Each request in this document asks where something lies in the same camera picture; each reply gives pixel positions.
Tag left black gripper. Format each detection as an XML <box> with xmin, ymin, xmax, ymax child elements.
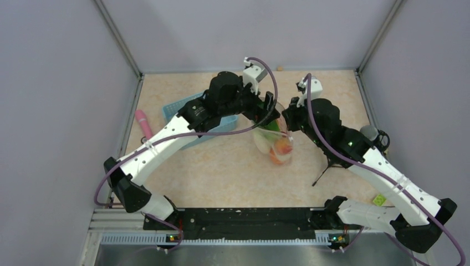
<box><xmin>219</xmin><ymin>76</ymin><xmax>279</xmax><ymax>126</ymax></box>

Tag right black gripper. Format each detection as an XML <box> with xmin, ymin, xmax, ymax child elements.
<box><xmin>283</xmin><ymin>95</ymin><xmax>325</xmax><ymax>147</ymax></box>

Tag green leafy vegetable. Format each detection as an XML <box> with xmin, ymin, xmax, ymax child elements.
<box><xmin>261</xmin><ymin>119</ymin><xmax>282</xmax><ymax>132</ymax></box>

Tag clear pink-dotted zip bag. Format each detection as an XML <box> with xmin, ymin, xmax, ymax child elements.
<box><xmin>252</xmin><ymin>103</ymin><xmax>293</xmax><ymax>165</ymax></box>

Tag red peach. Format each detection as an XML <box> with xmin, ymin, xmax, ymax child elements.
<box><xmin>273</xmin><ymin>138</ymin><xmax>293</xmax><ymax>155</ymax></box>

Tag white radish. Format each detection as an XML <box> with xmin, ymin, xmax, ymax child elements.
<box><xmin>253</xmin><ymin>129</ymin><xmax>272</xmax><ymax>154</ymax></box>

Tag orange pumpkin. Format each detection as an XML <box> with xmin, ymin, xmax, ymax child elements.
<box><xmin>269</xmin><ymin>153</ymin><xmax>285</xmax><ymax>165</ymax></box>

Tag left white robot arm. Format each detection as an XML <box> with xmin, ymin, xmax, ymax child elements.
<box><xmin>104</xmin><ymin>71</ymin><xmax>280</xmax><ymax>229</ymax></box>

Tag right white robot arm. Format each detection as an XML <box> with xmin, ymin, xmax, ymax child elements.
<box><xmin>283</xmin><ymin>97</ymin><xmax>457</xmax><ymax>253</ymax></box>

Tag black microphone on stand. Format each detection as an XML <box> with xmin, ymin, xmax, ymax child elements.
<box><xmin>312</xmin><ymin>125</ymin><xmax>390</xmax><ymax>186</ymax></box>

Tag light blue plastic basket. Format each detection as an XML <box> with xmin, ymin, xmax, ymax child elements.
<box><xmin>162</xmin><ymin>93</ymin><xmax>238</xmax><ymax>150</ymax></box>

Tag small green block front right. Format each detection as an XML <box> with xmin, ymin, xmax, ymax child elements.
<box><xmin>372</xmin><ymin>194</ymin><xmax>387</xmax><ymax>207</ymax></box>

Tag pink cylindrical bottle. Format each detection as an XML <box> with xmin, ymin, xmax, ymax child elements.
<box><xmin>135</xmin><ymin>109</ymin><xmax>153</xmax><ymax>140</ymax></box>

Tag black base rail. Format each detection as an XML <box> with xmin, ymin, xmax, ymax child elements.
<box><xmin>143</xmin><ymin>207</ymin><xmax>350</xmax><ymax>249</ymax></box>

